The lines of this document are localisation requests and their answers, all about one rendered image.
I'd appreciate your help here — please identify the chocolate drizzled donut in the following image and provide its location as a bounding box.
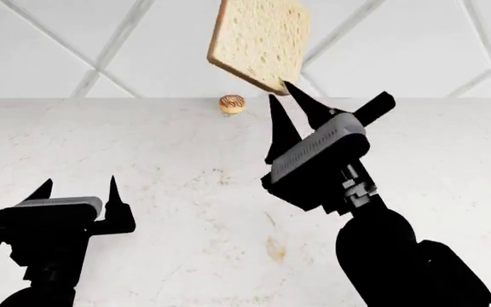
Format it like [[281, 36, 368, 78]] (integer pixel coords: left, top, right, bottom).
[[218, 94, 246, 115]]

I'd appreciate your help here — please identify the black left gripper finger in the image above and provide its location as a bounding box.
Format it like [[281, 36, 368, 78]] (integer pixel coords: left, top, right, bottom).
[[86, 175, 137, 236], [22, 177, 54, 202]]

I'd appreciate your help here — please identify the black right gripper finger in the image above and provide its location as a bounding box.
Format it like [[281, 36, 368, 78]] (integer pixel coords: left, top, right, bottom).
[[283, 80, 397, 133], [264, 93, 304, 165]]

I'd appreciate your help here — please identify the sandwich bread slice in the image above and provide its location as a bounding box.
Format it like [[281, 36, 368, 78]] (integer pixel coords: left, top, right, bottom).
[[206, 0, 311, 97]]

